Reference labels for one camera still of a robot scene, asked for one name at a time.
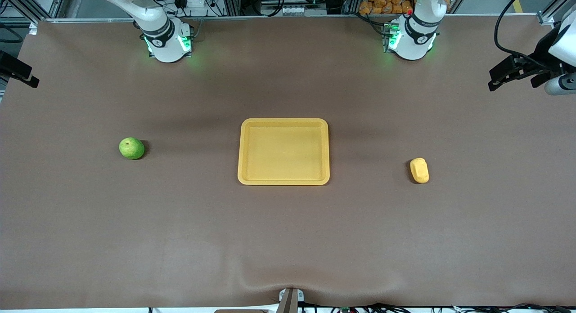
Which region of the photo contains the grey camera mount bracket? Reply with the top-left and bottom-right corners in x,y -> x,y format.
278,287 -> 305,313

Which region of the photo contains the white power strip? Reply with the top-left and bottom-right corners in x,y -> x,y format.
177,0 -> 213,13

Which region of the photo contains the green apple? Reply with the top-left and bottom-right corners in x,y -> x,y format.
119,137 -> 145,160

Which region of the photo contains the brown table mat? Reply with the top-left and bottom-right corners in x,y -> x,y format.
0,16 -> 576,310

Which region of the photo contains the yellow potato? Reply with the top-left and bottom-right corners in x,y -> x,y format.
409,158 -> 430,184

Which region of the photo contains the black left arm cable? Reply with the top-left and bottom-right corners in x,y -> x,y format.
494,0 -> 540,63

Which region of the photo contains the yellow plastic tray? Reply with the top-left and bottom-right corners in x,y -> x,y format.
237,118 -> 331,186

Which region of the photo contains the aluminium frame rail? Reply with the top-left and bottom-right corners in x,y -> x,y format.
0,0 -> 576,27

